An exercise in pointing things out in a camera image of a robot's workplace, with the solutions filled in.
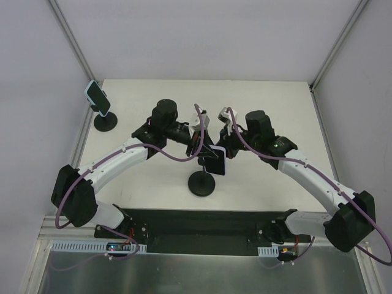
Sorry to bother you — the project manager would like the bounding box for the phone with lilac case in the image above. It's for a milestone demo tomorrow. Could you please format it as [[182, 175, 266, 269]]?
[[205, 145, 226, 176]]

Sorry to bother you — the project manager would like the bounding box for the black phone stand corner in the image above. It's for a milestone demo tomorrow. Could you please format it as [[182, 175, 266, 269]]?
[[187, 157, 216, 197]]

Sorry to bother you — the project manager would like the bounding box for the black phone stand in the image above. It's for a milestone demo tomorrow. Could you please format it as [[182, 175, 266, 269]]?
[[91, 91, 118, 132]]

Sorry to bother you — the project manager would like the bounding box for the phone with light blue case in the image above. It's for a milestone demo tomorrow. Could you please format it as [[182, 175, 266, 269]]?
[[85, 80, 111, 117]]

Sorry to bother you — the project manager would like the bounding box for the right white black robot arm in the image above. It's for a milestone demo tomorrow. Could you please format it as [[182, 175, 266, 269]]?
[[218, 107, 376, 252]]

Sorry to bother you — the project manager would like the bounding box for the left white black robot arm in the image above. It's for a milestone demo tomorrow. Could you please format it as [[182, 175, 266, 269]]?
[[51, 99, 214, 238]]

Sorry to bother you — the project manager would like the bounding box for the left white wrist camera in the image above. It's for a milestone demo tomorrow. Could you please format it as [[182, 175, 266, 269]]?
[[189, 110, 210, 135]]

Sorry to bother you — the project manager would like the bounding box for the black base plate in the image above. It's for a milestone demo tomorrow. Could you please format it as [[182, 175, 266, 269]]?
[[94, 205, 316, 257]]

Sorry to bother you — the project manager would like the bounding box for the right aluminium frame rail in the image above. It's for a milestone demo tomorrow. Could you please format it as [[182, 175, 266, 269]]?
[[309, 87, 341, 183]]

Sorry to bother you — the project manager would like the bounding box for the aluminium frame rail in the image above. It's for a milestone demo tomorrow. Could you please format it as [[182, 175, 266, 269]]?
[[309, 87, 341, 183], [66, 87, 102, 172]]

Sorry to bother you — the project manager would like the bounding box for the left aluminium frame rail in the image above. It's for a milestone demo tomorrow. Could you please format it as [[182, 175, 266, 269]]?
[[66, 87, 102, 172]]

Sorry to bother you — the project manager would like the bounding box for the right white cable duct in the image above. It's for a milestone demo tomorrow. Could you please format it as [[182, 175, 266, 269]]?
[[257, 246, 279, 258]]

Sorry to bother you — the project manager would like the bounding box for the white cable duct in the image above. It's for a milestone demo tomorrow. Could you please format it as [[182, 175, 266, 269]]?
[[257, 246, 279, 258], [51, 241, 147, 254]]

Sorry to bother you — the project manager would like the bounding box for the left white cable duct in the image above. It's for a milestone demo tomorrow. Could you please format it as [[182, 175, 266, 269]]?
[[51, 241, 147, 254]]

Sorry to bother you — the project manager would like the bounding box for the left aluminium frame post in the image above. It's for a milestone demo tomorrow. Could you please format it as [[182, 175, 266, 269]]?
[[46, 0, 102, 85]]

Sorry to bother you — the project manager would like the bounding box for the aluminium frame post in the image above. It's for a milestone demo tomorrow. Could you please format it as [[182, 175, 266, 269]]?
[[309, 0, 371, 93], [46, 0, 102, 85]]

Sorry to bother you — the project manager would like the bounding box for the right aluminium frame post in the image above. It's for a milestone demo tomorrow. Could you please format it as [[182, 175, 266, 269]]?
[[309, 0, 371, 93]]

